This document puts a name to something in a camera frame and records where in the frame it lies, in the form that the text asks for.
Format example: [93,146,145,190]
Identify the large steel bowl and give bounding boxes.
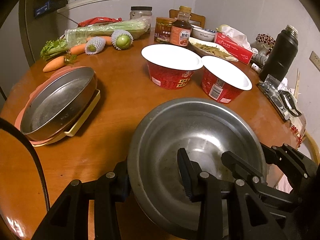
[127,98,267,239]

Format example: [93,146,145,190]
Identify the red noodle cup right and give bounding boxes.
[202,56,252,103]

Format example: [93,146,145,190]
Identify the red noodle cup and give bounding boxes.
[202,56,252,103]
[141,44,203,90]

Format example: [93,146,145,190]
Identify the clear plastic box with tools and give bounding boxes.
[257,74,302,122]

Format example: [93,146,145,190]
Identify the red noodle cup left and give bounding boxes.
[141,44,203,90]

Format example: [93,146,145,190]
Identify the wooden chopsticks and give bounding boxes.
[294,69,300,100]

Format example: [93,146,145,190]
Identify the red tissue box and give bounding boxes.
[214,32,253,64]

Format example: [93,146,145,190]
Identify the white plate with food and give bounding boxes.
[189,37,239,62]

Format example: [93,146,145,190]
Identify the yellow plastic tray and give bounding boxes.
[30,89,100,147]

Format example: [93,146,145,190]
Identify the black thermos flask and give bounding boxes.
[259,25,298,81]

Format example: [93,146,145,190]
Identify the white ceramic bowl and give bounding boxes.
[191,25,216,42]

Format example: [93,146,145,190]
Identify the brown sauce bottle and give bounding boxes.
[170,6,192,47]

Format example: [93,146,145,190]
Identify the steel round pan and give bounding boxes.
[20,67,97,141]

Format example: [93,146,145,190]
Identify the red round tin can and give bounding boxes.
[154,17,175,43]

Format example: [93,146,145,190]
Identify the wooden chair back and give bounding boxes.
[169,9,206,28]

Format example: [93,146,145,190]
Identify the green fruit in foam net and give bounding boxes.
[111,30,133,50]

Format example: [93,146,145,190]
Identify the celery in plastic bag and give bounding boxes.
[40,16,151,60]

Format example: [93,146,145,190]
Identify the carrot behind fruit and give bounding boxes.
[86,36,112,46]

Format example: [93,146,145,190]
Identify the small fruit in foam net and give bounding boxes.
[85,37,106,55]

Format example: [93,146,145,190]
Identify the glass jar black lid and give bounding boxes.
[130,6,152,20]

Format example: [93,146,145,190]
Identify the carrot middle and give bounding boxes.
[69,43,86,55]

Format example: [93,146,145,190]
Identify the pink plastic plate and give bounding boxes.
[14,66,80,147]

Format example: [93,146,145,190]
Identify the carrot front left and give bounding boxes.
[43,56,66,73]

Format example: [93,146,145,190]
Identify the red snack bag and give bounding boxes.
[78,17,123,27]

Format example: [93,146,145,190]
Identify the dark refrigerator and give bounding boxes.
[18,0,78,66]

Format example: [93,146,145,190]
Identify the wall power socket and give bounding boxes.
[309,51,320,71]

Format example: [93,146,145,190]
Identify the black cable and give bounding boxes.
[0,116,51,213]

